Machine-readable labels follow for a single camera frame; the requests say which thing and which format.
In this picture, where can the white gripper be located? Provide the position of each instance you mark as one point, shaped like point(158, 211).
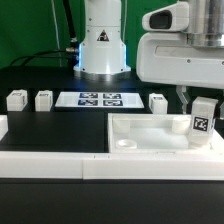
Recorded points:
point(166, 58)

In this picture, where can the white square tabletop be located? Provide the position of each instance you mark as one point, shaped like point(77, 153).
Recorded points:
point(149, 133)

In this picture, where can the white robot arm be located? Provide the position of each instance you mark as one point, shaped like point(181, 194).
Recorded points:
point(102, 54)

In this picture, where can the white marker plate with tags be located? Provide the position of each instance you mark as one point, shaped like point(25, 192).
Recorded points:
point(99, 100)

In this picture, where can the white U-shaped obstacle fence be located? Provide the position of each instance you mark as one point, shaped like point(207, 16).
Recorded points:
point(63, 165)

